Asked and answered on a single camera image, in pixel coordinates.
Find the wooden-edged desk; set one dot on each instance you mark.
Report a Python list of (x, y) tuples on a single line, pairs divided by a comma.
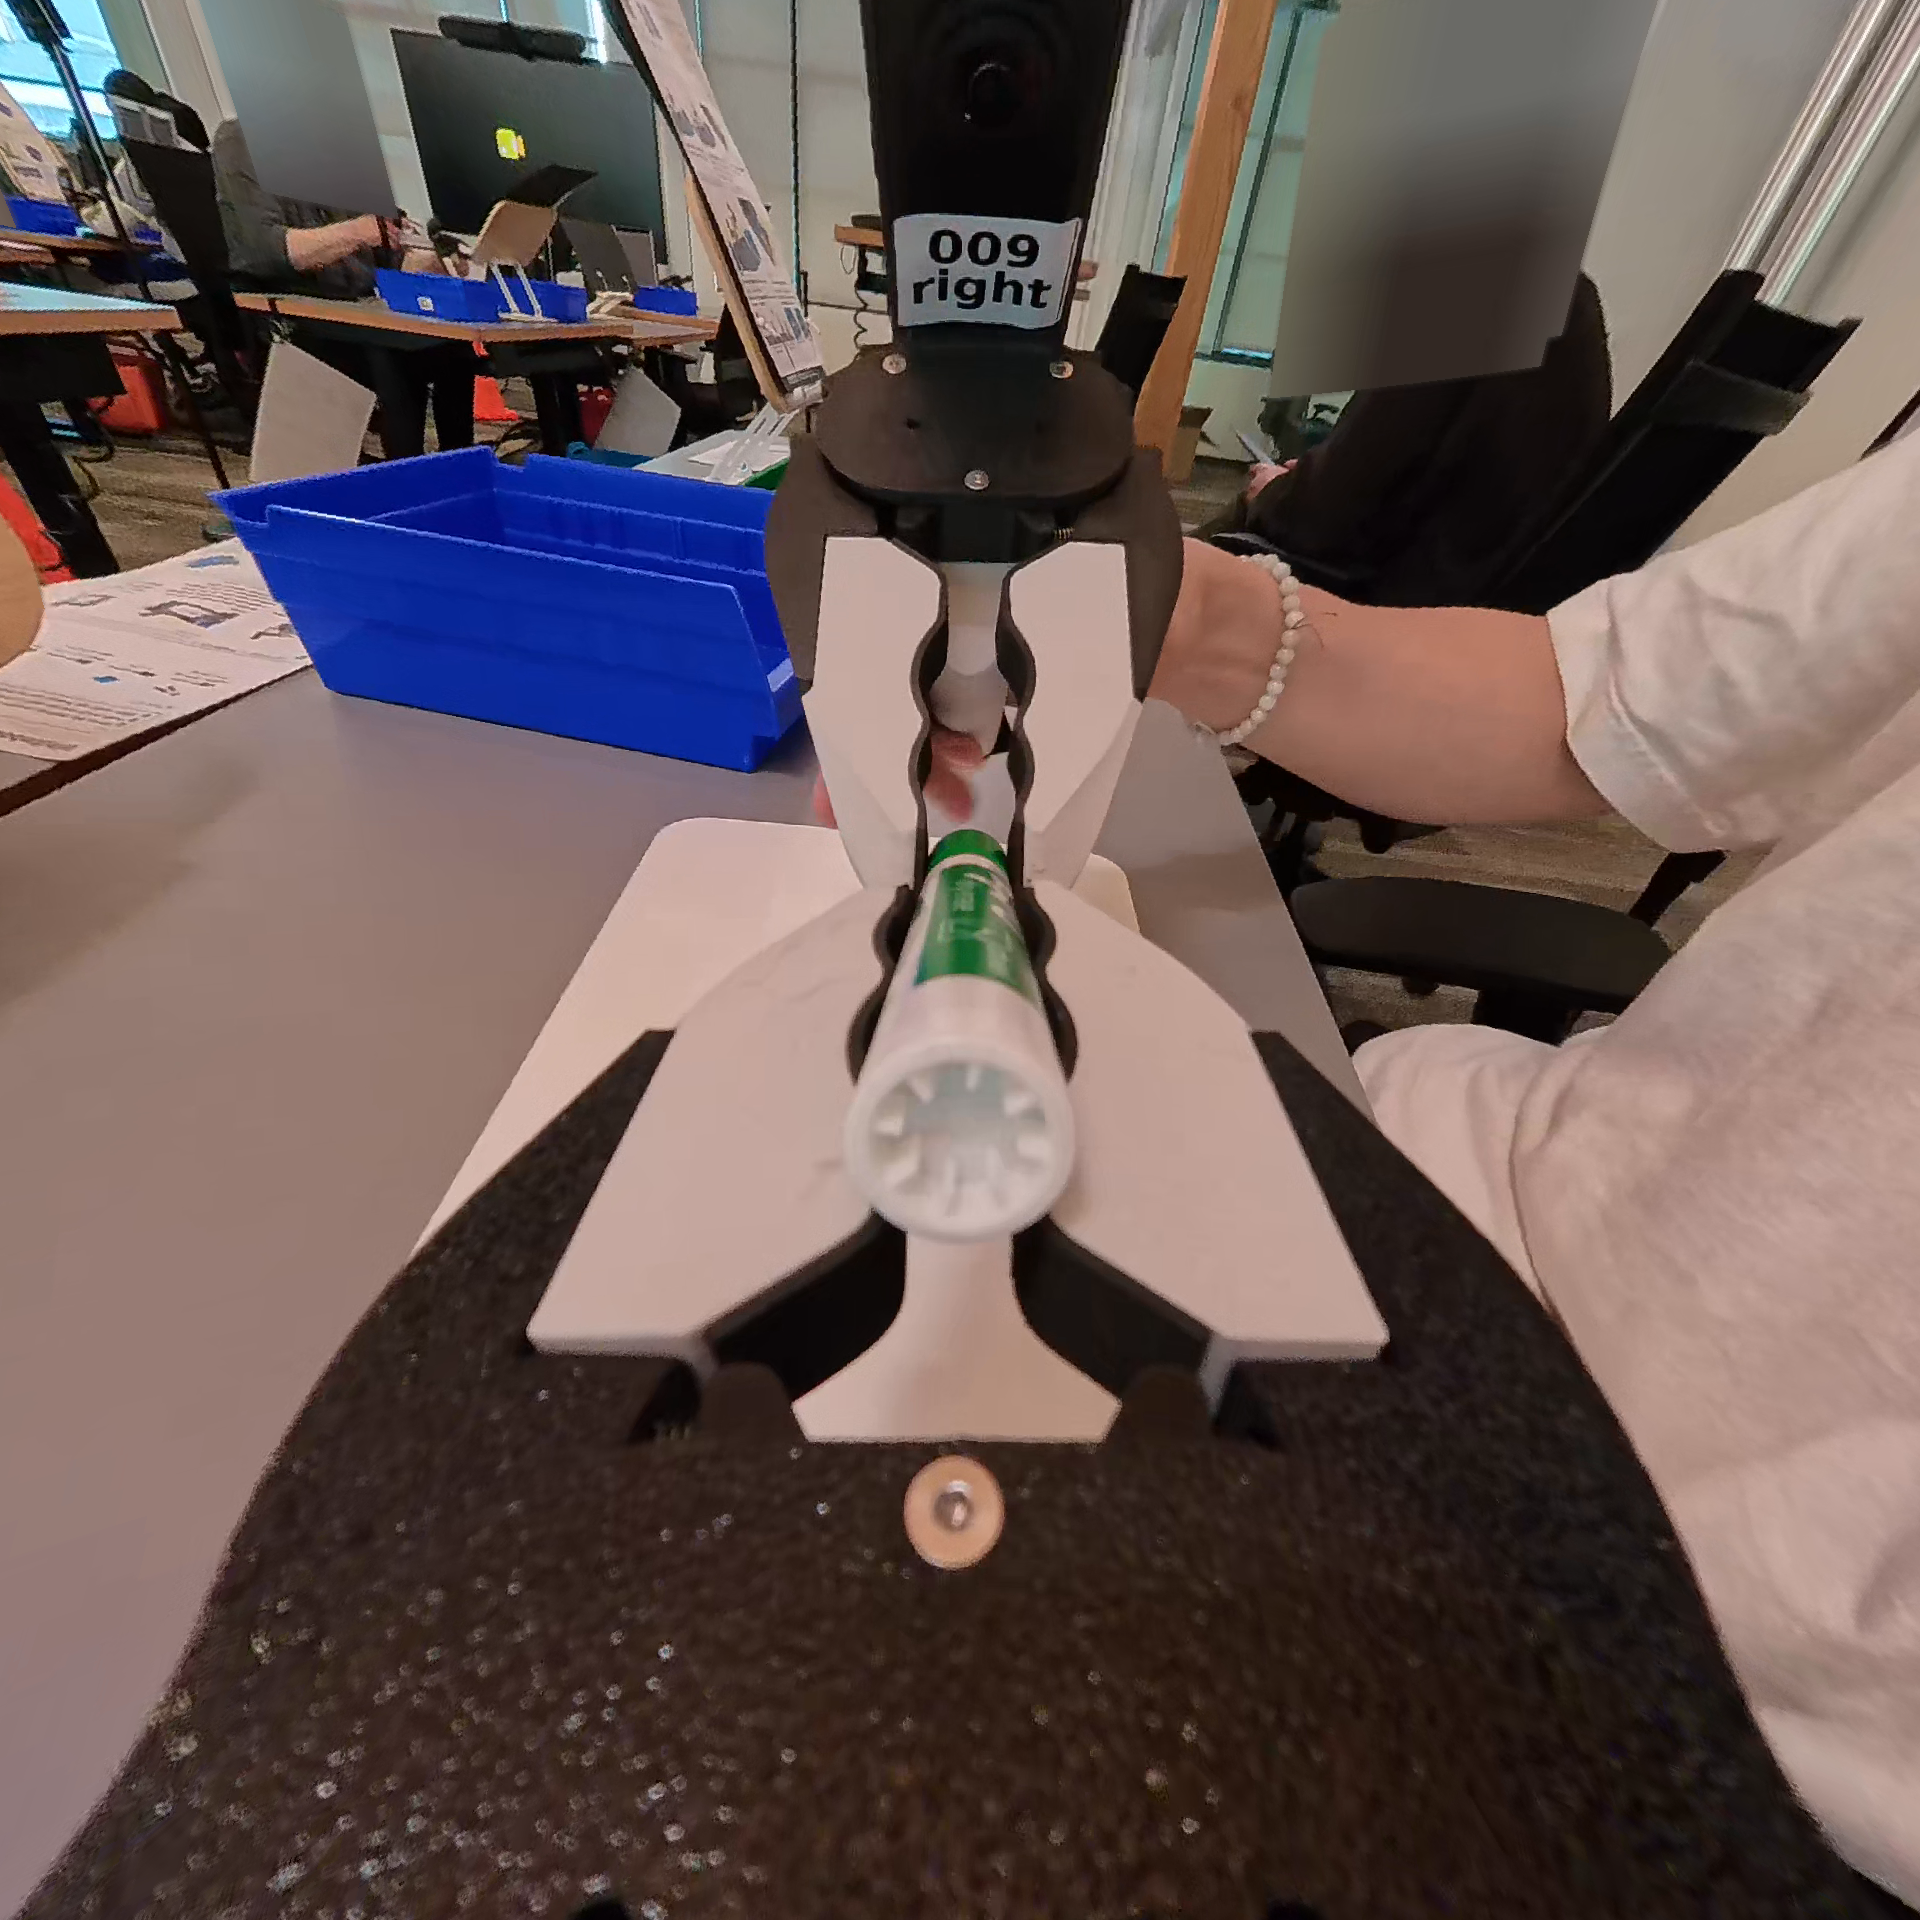
[(61, 324), (451, 338)]

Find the metal pole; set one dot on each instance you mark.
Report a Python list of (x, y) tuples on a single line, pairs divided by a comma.
[(1816, 135)]

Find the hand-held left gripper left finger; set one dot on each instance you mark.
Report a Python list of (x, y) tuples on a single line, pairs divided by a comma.
[(676, 1200)]

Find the clear acrylic stand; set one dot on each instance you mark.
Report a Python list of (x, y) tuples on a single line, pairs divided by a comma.
[(736, 450)]

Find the blue plastic bin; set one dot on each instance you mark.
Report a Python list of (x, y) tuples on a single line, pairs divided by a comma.
[(481, 297), (40, 215), (665, 299), (525, 630)]

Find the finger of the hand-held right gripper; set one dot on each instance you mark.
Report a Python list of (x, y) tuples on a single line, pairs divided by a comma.
[(864, 676), (1089, 676)]

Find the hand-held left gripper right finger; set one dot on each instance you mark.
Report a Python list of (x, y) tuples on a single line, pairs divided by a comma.
[(1231, 1200)]

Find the large black monitor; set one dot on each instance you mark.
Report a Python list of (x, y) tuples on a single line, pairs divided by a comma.
[(525, 121)]

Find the green whiteboard marker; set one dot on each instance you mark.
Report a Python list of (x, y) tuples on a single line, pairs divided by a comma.
[(977, 961)]

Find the white panel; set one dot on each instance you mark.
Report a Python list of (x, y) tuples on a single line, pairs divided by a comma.
[(309, 420), (638, 418)]

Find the person's right hand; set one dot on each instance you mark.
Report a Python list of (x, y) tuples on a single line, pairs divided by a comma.
[(1216, 630)]

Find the small white whiteboard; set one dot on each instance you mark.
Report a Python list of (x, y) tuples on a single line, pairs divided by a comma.
[(646, 976)]

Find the orange traffic cone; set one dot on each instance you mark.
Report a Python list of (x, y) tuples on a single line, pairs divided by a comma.
[(497, 403)]

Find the wooden post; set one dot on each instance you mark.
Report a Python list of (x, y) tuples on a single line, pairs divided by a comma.
[(1216, 227)]

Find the printed paper sheet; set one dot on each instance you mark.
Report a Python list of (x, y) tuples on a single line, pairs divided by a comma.
[(135, 645)]

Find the red box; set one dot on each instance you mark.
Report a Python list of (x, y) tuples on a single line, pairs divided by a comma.
[(129, 393)]

